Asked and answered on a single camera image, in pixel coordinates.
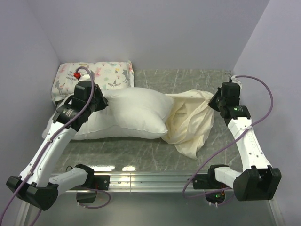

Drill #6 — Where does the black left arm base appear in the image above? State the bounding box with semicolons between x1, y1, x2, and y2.
65;164;111;209

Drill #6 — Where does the cream satin pillowcase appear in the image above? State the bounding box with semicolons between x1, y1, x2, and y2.
162;89;214;160

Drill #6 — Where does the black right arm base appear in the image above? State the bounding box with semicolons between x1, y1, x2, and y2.
182;164;234;207

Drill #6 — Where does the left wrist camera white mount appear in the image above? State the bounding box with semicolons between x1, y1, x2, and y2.
73;72;94;82

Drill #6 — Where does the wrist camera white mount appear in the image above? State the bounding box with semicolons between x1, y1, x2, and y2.
73;72;94;82
229;75;242;87

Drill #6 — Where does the animal print patterned pillow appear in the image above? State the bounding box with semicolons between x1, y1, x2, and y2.
51;61;134;103

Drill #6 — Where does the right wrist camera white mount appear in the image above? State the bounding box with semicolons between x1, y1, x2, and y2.
229;75;242;87

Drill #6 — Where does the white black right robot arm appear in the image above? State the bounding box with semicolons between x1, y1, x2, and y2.
207;82;282;201

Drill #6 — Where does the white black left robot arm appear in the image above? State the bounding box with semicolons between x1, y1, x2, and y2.
6;81;108;211

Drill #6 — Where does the aluminium mounting rail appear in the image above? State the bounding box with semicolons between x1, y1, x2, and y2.
50;171;275;194

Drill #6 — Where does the white pillow insert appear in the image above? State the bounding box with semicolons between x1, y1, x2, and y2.
41;87;174;142

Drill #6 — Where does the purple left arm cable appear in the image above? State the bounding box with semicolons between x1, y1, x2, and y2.
0;66;111;226

